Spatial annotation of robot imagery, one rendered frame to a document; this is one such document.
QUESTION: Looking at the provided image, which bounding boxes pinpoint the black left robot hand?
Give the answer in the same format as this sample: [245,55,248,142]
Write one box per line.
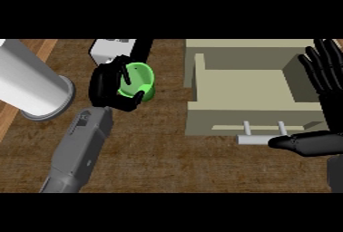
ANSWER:
[88,54,147,112]

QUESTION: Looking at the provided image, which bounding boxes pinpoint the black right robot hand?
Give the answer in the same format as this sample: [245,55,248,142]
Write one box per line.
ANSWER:
[267,38,343,158]

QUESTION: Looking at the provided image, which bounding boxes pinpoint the green cup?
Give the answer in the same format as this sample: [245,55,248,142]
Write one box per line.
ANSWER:
[117,62,159,102]

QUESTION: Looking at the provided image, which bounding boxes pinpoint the beige open drawer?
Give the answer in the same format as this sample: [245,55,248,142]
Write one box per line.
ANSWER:
[184,39,332,138]

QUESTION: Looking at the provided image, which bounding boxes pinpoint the white box appliance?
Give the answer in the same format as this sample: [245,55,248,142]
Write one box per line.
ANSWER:
[89,38,137,68]

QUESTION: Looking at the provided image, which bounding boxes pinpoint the black upright object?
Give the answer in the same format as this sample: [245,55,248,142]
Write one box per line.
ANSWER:
[129,38,156,65]

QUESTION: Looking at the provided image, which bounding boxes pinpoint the white cylindrical appliance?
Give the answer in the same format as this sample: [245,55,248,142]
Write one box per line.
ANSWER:
[0,39,78,122]

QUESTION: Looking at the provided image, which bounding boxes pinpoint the white drawer handle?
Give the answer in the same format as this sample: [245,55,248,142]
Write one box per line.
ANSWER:
[236,121,290,145]

